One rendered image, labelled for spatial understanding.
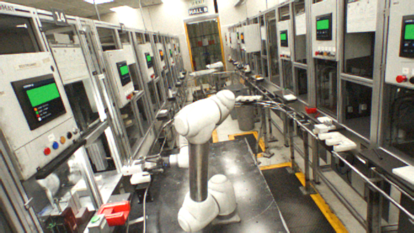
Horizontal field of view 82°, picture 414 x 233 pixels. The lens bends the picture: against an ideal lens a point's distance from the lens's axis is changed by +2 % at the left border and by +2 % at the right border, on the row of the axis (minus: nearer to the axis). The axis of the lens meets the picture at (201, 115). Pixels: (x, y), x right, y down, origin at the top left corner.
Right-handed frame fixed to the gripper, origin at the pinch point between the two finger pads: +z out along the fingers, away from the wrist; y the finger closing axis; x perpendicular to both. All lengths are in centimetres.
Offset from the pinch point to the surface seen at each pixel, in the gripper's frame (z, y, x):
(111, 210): 10.7, -8.7, 31.1
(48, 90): 19, 62, 35
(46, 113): 19, 53, 42
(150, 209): 1.0, -35.5, -0.7
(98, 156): 39.7, 0.5, -24.7
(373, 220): -143, -49, 19
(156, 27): 108, 146, -826
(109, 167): 33.5, -10.5, -25.3
